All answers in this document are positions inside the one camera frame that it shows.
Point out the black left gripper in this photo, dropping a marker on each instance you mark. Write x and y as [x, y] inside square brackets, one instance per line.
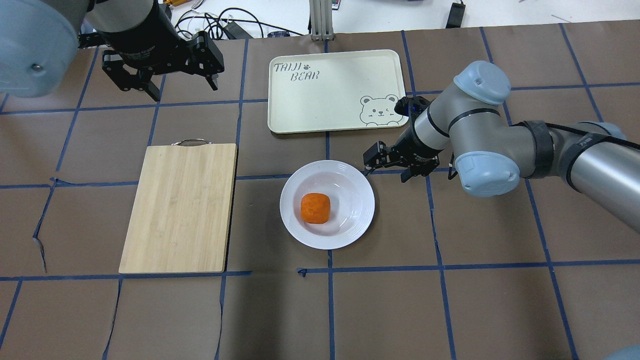
[141, 44]

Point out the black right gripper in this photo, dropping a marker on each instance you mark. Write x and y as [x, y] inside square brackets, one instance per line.
[417, 148]

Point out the white round plate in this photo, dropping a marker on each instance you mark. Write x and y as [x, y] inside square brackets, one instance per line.
[352, 204]

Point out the orange fruit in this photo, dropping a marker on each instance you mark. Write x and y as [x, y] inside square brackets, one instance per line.
[315, 208]

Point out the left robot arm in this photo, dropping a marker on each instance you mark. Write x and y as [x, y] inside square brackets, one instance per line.
[40, 38]

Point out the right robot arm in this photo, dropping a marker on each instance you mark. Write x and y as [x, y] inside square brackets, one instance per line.
[490, 157]

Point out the cream bear tray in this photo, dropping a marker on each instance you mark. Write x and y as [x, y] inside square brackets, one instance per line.
[333, 92]

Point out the bamboo cutting board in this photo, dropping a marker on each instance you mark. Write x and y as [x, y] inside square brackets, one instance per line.
[181, 217]

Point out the black power adapter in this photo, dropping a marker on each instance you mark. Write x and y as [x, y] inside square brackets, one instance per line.
[456, 15]

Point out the aluminium frame post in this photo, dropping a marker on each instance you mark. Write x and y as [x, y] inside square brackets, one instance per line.
[321, 20]

